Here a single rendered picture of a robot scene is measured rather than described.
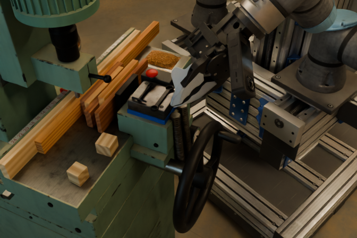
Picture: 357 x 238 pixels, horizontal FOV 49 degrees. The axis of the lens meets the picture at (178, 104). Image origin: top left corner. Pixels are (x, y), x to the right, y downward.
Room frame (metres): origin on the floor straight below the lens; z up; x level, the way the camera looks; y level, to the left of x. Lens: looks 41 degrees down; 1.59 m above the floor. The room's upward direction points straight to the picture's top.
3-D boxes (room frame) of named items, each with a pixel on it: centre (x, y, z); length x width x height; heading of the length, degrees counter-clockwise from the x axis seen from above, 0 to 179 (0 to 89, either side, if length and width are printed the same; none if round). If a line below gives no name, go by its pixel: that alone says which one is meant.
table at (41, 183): (0.76, 0.14, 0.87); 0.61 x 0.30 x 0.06; 156
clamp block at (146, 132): (0.72, 0.06, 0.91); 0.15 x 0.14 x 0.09; 156
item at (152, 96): (0.73, 0.05, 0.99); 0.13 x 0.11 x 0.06; 156
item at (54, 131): (0.88, 0.20, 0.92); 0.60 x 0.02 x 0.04; 156
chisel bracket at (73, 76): (0.76, 0.27, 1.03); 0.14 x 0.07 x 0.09; 66
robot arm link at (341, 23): (1.00, -0.46, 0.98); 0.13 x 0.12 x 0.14; 37
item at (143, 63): (0.79, 0.14, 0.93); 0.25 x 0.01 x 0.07; 156
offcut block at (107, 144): (0.62, 0.17, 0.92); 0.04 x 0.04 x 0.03; 69
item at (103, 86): (0.80, 0.19, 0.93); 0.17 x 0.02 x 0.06; 156
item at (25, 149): (0.81, 0.25, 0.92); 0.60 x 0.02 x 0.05; 156
